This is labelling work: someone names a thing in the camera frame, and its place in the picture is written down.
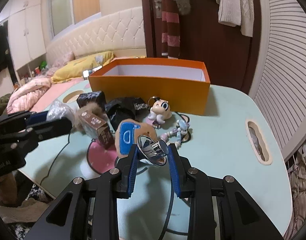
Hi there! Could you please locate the black scrunchie hair tie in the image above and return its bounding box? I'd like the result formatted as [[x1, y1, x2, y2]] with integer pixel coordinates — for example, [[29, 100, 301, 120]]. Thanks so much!
[[104, 96, 149, 132]]

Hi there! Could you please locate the window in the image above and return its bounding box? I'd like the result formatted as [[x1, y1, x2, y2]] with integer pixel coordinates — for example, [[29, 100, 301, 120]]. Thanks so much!
[[46, 0, 100, 37]]

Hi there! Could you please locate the pink floral quilt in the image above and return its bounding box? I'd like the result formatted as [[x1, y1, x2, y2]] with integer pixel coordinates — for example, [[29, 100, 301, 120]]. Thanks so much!
[[6, 77, 52, 114]]

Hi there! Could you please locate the maroon pink striped scarf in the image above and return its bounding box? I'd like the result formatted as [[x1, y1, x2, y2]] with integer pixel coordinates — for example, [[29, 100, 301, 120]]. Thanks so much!
[[161, 0, 180, 59]]

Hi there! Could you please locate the white wardrobe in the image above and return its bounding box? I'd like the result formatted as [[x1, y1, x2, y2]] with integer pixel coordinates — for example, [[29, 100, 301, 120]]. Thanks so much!
[[0, 0, 46, 85]]

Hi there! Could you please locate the yellow pillow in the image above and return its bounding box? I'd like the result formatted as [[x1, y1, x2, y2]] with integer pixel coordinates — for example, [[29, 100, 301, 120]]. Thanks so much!
[[51, 51, 114, 83]]

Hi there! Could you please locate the white louvered cabinet door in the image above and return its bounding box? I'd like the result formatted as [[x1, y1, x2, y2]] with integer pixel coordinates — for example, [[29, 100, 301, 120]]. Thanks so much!
[[249, 0, 306, 160]]

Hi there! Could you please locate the brown patterned small box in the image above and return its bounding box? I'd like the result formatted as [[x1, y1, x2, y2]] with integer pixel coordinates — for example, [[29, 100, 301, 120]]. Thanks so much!
[[83, 114, 114, 150]]

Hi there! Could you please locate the orange cardboard box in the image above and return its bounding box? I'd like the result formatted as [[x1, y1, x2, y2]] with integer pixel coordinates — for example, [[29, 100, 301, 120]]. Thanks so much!
[[88, 58, 210, 115]]

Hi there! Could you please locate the dark brown wooden door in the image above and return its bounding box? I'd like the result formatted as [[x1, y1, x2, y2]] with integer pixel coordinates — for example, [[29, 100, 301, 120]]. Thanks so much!
[[140, 0, 262, 94]]

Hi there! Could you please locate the black glossy pouch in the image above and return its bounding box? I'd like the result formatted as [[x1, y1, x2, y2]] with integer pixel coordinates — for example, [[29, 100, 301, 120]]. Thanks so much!
[[77, 91, 106, 110]]

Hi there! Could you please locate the pink duvet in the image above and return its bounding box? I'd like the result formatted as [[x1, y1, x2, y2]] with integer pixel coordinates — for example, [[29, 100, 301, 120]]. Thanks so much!
[[31, 77, 90, 112]]

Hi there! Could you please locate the beige fur pompom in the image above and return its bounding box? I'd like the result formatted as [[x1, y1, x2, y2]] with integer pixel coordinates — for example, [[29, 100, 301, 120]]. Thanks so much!
[[73, 102, 105, 133]]

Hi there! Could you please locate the black cable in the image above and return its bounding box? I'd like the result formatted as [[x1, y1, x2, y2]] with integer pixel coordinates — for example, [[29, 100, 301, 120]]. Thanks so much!
[[157, 164, 194, 240]]

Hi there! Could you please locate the shiny metal round object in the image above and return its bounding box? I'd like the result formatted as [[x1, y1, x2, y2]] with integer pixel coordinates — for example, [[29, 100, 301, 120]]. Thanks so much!
[[137, 135, 169, 166]]

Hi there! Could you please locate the cartoon old man figurine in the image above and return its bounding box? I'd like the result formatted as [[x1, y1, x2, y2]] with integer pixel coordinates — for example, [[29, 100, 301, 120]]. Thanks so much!
[[148, 96, 172, 128]]

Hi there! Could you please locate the cream tufted headboard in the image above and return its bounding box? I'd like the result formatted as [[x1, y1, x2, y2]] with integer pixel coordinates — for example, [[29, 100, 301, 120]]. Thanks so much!
[[46, 7, 146, 65]]

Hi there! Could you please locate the clear plastic bag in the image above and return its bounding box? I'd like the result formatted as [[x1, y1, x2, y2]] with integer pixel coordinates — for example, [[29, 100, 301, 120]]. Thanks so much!
[[46, 99, 75, 126]]

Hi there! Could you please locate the brown plush with blue patch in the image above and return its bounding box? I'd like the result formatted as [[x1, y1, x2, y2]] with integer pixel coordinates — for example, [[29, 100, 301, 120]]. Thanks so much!
[[114, 119, 158, 158]]

